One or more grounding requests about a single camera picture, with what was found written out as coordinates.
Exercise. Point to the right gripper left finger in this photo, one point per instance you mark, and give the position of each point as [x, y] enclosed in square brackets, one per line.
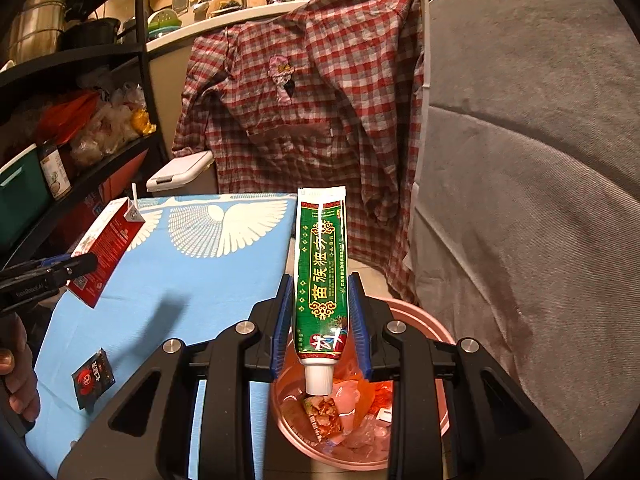
[145, 431]

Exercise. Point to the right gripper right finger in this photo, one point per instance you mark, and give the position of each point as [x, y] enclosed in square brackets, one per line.
[456, 412]

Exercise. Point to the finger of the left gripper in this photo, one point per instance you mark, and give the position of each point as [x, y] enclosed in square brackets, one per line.
[74, 267]
[42, 263]

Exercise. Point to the red white milk carton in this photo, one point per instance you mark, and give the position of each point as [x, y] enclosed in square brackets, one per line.
[108, 238]

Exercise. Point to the green toothpaste tube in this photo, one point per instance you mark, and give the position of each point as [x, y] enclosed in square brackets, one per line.
[321, 316]

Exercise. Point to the black crab sauce packet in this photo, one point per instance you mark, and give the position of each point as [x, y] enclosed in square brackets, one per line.
[93, 379]

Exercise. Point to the clear plastic bag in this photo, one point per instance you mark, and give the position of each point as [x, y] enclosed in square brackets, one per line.
[367, 439]

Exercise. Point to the orange snack wrapper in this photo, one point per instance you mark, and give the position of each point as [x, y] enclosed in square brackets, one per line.
[325, 418]

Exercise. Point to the pink plastic trash bin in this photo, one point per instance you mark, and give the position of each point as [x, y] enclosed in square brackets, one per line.
[293, 424]

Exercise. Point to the white lidded trash can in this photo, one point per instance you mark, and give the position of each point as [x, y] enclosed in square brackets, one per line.
[179, 172]

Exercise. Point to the person's left hand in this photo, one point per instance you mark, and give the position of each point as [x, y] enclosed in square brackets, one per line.
[16, 369]

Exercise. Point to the teal storage box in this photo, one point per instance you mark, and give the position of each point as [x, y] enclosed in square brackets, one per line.
[23, 193]

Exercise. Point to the red printed carton box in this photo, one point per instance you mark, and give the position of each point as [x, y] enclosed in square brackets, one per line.
[81, 217]

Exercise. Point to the white labelled jar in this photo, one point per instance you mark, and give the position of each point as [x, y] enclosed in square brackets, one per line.
[53, 170]

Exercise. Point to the blue patterned tablecloth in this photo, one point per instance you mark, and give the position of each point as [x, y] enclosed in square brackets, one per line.
[197, 266]

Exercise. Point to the black metal shelf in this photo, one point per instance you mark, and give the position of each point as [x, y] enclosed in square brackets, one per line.
[60, 73]

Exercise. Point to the red bag on shelf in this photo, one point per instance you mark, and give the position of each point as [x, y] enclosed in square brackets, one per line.
[63, 120]

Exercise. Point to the yellow bag on shelf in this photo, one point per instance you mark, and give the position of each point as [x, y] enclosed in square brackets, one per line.
[141, 122]

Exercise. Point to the stainless steel pot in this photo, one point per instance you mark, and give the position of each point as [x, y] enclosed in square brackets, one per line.
[36, 29]

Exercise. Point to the red plaid shirt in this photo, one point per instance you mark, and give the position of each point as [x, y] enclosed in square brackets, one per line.
[325, 95]

